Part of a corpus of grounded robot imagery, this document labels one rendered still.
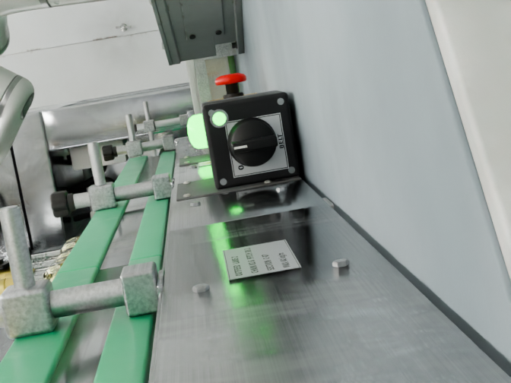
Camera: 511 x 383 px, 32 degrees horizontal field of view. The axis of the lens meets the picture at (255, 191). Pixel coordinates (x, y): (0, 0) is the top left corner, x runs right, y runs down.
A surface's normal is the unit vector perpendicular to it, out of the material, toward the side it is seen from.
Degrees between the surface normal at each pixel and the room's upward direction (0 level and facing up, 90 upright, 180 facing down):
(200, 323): 90
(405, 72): 0
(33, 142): 90
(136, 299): 90
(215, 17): 90
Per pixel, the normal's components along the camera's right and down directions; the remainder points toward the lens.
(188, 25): 0.18, 0.90
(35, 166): 0.07, 0.14
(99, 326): -0.16, -0.98
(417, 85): -0.98, 0.17
